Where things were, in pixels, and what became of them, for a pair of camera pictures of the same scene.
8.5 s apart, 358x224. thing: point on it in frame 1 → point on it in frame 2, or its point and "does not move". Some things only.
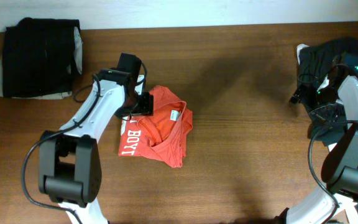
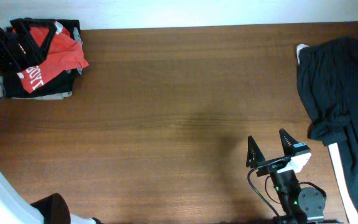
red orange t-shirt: (161, 135) → (64, 53)
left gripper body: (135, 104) → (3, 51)
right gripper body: (322, 103) → (285, 182)
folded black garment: (38, 58) does not move
